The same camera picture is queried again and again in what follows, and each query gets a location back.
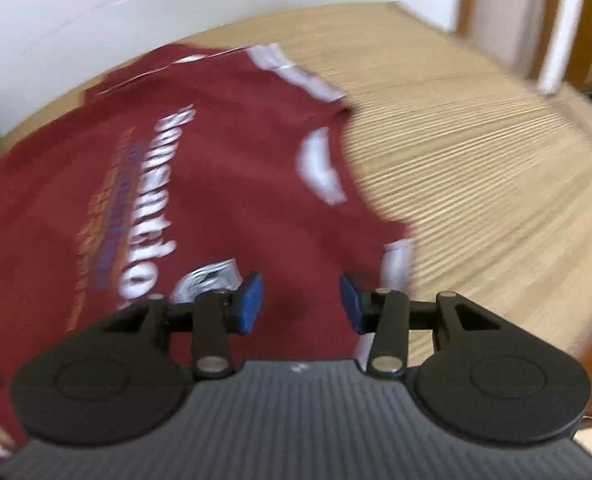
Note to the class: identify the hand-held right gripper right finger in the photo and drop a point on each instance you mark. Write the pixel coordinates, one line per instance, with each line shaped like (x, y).
(350, 306)

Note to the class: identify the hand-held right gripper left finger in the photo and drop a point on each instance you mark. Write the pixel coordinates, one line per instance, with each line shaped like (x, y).
(250, 306)

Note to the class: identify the maroon white-striped shirt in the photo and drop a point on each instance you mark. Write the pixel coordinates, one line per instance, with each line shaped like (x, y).
(225, 185)

